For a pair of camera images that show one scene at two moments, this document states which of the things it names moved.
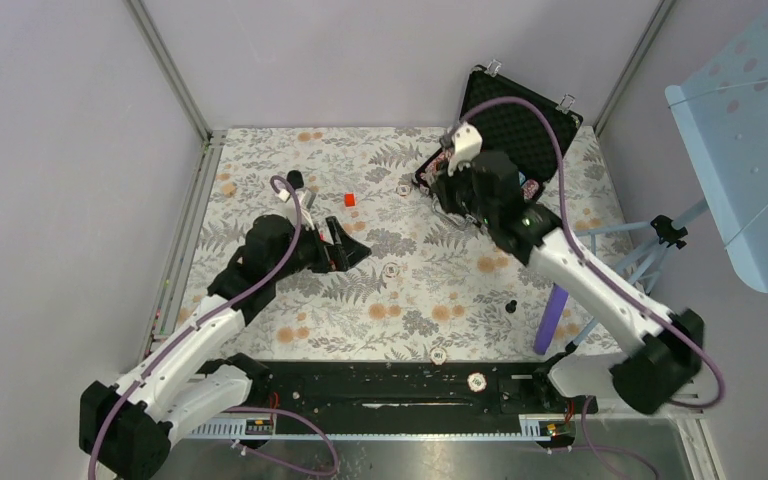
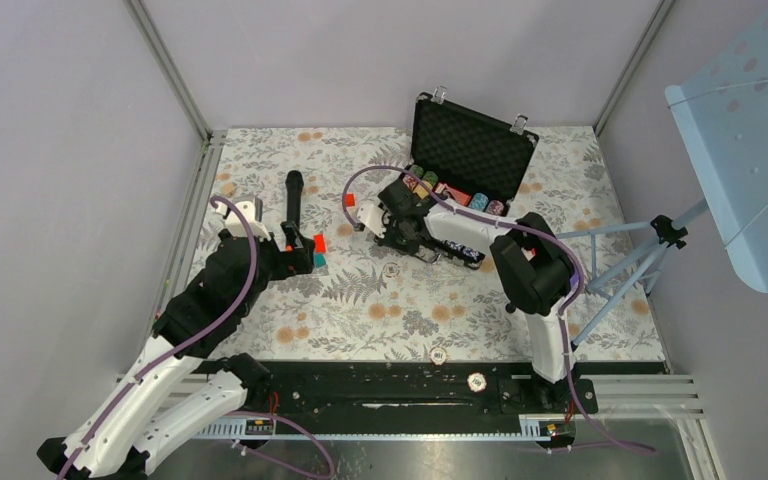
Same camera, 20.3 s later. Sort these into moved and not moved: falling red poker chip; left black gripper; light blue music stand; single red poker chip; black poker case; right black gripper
Moved: right black gripper; black poker case; left black gripper
Not moved: falling red poker chip; light blue music stand; single red poker chip
